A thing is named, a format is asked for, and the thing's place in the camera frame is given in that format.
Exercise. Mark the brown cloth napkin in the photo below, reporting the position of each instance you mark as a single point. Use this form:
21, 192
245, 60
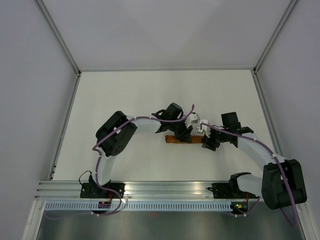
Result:
194, 139

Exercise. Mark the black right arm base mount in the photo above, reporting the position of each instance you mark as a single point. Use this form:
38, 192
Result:
222, 190

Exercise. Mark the right aluminium side rail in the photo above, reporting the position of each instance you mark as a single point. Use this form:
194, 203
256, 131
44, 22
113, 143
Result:
271, 126

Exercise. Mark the aluminium side rail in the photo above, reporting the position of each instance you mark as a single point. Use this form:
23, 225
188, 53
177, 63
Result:
58, 146
271, 126

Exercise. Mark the right aluminium corner post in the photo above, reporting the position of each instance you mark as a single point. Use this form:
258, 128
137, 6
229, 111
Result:
275, 34

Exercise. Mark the aluminium corner post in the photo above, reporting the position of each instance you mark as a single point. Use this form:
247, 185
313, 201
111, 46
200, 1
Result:
275, 34
40, 4

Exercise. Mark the aluminium front frame rail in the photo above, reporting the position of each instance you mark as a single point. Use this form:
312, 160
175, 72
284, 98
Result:
133, 190

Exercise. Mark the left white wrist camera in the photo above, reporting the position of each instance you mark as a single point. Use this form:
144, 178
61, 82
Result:
192, 119

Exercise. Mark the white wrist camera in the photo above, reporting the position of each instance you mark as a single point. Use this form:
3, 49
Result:
192, 119
203, 127

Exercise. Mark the white slotted cable duct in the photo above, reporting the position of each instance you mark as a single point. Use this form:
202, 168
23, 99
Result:
154, 206

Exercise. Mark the left aluminium side rail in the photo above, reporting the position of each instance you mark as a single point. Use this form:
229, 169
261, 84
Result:
58, 146

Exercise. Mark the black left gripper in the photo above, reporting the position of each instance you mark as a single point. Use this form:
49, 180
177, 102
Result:
184, 136

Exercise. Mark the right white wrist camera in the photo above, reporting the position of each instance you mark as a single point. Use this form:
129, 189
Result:
203, 127

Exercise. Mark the left aluminium corner post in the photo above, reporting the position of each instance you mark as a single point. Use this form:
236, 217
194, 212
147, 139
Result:
40, 4

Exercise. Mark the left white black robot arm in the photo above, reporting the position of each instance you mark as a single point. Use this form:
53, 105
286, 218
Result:
115, 134

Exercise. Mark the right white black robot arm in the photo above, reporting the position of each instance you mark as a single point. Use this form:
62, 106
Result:
282, 183

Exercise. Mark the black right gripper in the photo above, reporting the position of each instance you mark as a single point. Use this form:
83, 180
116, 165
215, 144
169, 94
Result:
206, 142

